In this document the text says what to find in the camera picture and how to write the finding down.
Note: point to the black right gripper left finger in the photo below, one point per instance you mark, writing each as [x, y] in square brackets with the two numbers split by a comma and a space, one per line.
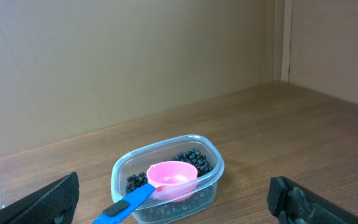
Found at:
[53, 204]

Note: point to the pink scoop blue handle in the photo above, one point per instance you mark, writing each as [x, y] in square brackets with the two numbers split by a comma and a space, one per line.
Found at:
[161, 176]

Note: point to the clear plastic bean container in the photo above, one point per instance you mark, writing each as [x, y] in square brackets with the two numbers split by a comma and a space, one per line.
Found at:
[141, 159]

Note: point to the black beans in container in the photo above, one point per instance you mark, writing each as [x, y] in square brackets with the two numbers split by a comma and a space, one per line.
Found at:
[171, 209]

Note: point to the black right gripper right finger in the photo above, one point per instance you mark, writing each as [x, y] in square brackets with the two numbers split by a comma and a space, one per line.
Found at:
[290, 203]

